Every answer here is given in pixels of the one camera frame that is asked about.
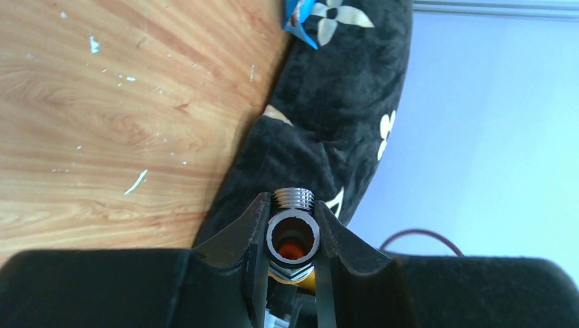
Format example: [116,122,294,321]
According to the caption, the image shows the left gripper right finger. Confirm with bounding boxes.
[313,201,578,327]

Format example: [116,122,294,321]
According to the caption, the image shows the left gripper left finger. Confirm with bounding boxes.
[1,193,270,327]

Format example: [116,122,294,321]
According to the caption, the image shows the yellow brass water faucet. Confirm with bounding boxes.
[271,240,317,295]

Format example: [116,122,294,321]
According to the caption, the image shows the silver threaded pipe fitting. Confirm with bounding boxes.
[265,187,321,284]

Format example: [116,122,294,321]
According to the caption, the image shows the black floral blanket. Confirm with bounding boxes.
[195,1,412,245]

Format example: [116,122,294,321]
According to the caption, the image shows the blue plastic bag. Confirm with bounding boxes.
[282,0,318,49]

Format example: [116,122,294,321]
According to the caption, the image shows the aluminium frame rail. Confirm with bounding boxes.
[413,0,578,22]

